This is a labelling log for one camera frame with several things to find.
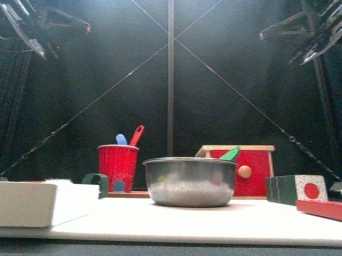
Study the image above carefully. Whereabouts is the stainless steel bowl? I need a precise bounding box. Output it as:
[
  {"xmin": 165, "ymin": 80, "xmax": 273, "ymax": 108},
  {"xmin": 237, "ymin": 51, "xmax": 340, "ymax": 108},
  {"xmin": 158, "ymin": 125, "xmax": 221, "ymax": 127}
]
[{"xmin": 142, "ymin": 156, "xmax": 239, "ymax": 208}]

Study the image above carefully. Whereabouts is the blue toy utensil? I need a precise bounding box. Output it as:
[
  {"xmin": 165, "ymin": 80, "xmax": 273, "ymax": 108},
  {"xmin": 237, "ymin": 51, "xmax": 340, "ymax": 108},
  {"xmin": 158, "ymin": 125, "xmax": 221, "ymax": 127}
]
[{"xmin": 115, "ymin": 133, "xmax": 130, "ymax": 146}]

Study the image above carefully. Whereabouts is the red toy utensil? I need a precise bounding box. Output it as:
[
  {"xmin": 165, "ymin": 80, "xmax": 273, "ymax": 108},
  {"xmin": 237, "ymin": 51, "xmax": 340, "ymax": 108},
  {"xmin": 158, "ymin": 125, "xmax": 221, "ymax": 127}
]
[{"xmin": 129, "ymin": 124, "xmax": 147, "ymax": 148}]

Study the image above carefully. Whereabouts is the red plastic cup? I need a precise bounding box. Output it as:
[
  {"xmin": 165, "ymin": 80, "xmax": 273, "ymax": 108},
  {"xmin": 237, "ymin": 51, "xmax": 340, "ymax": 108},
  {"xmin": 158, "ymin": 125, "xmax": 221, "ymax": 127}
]
[{"xmin": 97, "ymin": 143, "xmax": 141, "ymax": 194}]

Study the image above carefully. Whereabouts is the green block red dot face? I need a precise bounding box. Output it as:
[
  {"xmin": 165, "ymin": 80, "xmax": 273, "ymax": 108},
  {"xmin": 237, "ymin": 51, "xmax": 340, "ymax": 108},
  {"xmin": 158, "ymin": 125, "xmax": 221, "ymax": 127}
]
[{"xmin": 265, "ymin": 174, "xmax": 330, "ymax": 207}]

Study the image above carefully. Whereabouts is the red flat block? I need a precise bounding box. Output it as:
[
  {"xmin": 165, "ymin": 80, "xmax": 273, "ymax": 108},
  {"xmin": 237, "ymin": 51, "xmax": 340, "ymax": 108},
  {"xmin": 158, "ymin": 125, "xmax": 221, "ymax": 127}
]
[{"xmin": 296, "ymin": 199, "xmax": 342, "ymax": 222}]

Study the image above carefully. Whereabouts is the small blue block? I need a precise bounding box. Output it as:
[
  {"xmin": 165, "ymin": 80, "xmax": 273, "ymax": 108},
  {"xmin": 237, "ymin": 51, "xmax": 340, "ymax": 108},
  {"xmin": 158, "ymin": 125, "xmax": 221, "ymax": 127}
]
[{"xmin": 113, "ymin": 179, "xmax": 127, "ymax": 194}]

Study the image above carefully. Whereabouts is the white rectangular block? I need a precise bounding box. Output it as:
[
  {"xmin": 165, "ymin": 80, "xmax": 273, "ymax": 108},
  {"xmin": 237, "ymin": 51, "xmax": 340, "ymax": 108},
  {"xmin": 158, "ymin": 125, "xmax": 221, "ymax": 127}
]
[{"xmin": 0, "ymin": 179, "xmax": 102, "ymax": 229}]

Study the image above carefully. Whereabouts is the clear box with markers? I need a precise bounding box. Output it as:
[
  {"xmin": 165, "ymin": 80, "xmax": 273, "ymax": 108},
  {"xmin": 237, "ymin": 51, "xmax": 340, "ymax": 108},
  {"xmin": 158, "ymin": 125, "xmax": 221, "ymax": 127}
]
[{"xmin": 106, "ymin": 190, "xmax": 153, "ymax": 199}]

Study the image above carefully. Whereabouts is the white board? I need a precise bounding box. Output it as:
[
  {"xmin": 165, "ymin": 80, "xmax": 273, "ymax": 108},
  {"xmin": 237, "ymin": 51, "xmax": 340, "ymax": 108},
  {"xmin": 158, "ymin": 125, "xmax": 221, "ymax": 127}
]
[{"xmin": 0, "ymin": 196, "xmax": 342, "ymax": 248}]

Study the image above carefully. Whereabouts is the thin diagonal brace wire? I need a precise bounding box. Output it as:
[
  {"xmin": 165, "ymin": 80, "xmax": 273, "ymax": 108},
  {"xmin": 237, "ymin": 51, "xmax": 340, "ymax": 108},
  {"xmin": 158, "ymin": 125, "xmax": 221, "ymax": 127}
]
[
  {"xmin": 130, "ymin": 0, "xmax": 342, "ymax": 183},
  {"xmin": 0, "ymin": 0, "xmax": 223, "ymax": 177}
]

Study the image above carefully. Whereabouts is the vertical metal frame pole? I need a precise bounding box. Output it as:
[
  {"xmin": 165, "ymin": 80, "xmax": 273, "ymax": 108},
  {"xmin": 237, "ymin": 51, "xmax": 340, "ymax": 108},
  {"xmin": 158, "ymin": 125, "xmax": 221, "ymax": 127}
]
[{"xmin": 166, "ymin": 0, "xmax": 177, "ymax": 158}]

